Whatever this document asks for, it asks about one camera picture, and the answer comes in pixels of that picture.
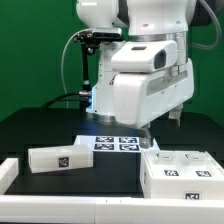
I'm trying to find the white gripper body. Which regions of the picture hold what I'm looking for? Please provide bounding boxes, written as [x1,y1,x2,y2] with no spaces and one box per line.
[111,40,194,129]

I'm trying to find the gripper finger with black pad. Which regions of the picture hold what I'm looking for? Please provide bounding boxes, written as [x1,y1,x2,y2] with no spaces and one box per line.
[168,104,183,129]
[140,125,152,149]

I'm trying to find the white cabinet door panel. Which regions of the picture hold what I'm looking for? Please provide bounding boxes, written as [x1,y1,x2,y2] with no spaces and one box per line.
[146,151,191,179]

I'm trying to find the white cabinet body box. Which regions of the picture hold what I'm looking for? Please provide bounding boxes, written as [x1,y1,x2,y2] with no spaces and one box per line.
[140,150,224,200]

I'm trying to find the white cabinet door with knob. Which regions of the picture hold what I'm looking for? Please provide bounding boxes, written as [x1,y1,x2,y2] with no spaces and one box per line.
[183,151,224,179]

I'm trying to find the white long cabinet block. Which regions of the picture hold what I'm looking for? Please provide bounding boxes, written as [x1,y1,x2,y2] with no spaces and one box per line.
[28,144,93,173]

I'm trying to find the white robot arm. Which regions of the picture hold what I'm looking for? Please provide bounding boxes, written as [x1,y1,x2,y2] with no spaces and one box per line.
[76,0,224,148]

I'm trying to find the white base tag sheet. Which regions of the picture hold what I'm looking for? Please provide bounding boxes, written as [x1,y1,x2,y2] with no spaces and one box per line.
[73,134,161,154]

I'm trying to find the grey camera cable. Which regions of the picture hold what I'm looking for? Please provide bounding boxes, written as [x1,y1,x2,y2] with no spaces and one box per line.
[61,29,91,95]

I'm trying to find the black cables on table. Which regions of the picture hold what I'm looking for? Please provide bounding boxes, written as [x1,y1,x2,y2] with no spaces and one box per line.
[40,91,93,110]

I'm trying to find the white left fence rail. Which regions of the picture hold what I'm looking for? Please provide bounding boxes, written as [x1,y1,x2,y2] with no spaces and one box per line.
[0,158,19,195]

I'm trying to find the white fence rail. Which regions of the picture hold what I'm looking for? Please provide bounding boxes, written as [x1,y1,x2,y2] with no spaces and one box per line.
[0,195,224,224]
[0,158,19,195]

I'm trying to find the white front fence rail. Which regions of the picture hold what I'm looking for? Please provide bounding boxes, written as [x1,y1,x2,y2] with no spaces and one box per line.
[0,195,224,224]

